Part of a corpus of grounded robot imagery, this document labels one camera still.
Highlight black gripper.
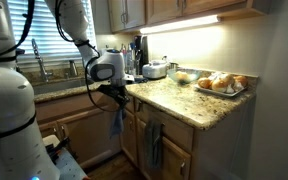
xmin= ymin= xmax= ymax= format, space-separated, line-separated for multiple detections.
xmin=98 ymin=85 xmax=130 ymax=107

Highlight blue cloth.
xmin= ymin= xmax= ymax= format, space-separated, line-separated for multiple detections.
xmin=134 ymin=77 xmax=148 ymax=84
xmin=109 ymin=108 xmax=126 ymax=138

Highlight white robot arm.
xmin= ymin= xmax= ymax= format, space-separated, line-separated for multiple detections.
xmin=0 ymin=0 xmax=129 ymax=180

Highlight left wooden drawer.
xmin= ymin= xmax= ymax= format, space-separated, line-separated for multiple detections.
xmin=125 ymin=96 xmax=134 ymax=113

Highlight wooden drawer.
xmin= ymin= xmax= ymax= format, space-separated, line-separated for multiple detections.
xmin=125 ymin=96 xmax=134 ymax=113
xmin=135 ymin=99 xmax=194 ymax=152

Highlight folded blue cloth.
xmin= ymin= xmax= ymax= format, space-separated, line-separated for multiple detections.
xmin=134 ymin=77 xmax=148 ymax=84

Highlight right wooden drawer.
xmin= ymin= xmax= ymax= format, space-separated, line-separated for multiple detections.
xmin=135 ymin=99 xmax=194 ymax=152

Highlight black soda maker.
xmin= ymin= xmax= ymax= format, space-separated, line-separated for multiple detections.
xmin=134 ymin=35 xmax=148 ymax=75

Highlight stainless steel sink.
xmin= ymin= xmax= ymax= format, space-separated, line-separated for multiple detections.
xmin=33 ymin=79 xmax=90 ymax=95

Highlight dark grey hanging towel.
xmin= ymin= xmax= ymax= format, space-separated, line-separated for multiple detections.
xmin=144 ymin=120 xmax=162 ymax=169

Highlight glass fruit bowl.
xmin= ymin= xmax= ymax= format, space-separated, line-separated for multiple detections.
xmin=167 ymin=68 xmax=200 ymax=84

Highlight chrome kitchen faucet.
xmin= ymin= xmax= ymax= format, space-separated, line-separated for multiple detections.
xmin=31 ymin=39 xmax=53 ymax=82

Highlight upper wooden cabinets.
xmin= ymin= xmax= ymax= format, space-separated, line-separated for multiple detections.
xmin=107 ymin=0 xmax=273 ymax=34

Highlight lower wooden cabinet door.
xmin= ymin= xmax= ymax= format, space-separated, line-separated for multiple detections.
xmin=137 ymin=118 xmax=192 ymax=180

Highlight window blinds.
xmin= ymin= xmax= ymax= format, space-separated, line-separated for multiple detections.
xmin=7 ymin=0 xmax=78 ymax=55

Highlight white tray of bread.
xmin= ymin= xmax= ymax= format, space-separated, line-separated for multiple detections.
xmin=194 ymin=72 xmax=248 ymax=97

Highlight under-cabinet light bar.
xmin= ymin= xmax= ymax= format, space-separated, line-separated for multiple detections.
xmin=140 ymin=15 xmax=220 ymax=34

